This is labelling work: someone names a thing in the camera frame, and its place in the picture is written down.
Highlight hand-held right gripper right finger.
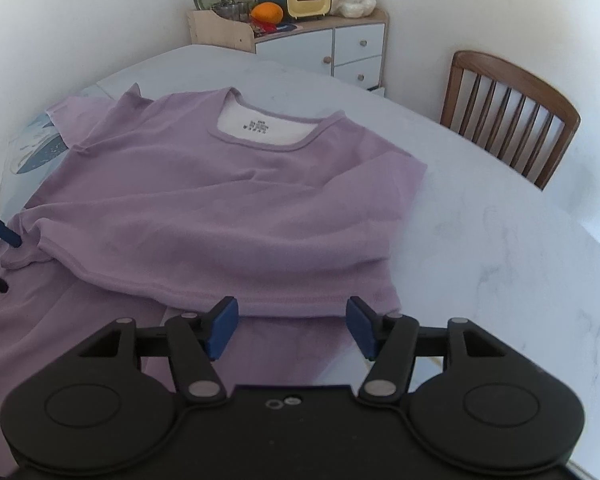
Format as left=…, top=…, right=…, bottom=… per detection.
left=346, top=296, right=506, bottom=403

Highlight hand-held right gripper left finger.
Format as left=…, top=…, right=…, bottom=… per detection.
left=78, top=296, right=240, bottom=403

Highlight purple pants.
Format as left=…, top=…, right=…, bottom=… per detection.
left=0, top=255, right=356, bottom=411

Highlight purple long-sleeve shirt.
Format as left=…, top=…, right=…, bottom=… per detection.
left=2, top=85, right=428, bottom=319

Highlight blue and white printed tablecloth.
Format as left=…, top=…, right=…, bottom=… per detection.
left=0, top=44, right=600, bottom=480

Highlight white cabinet with knob drawers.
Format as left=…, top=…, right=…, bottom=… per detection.
left=253, top=8, right=390, bottom=99

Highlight light wooden crate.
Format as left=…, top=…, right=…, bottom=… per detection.
left=187, top=9, right=256, bottom=54

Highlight wooden slatted chair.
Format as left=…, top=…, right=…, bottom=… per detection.
left=439, top=50, right=581, bottom=191

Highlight orange fruit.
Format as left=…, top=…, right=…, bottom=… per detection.
left=250, top=2, right=285, bottom=24

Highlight white plastic bag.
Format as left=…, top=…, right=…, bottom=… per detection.
left=330, top=0, right=379, bottom=19

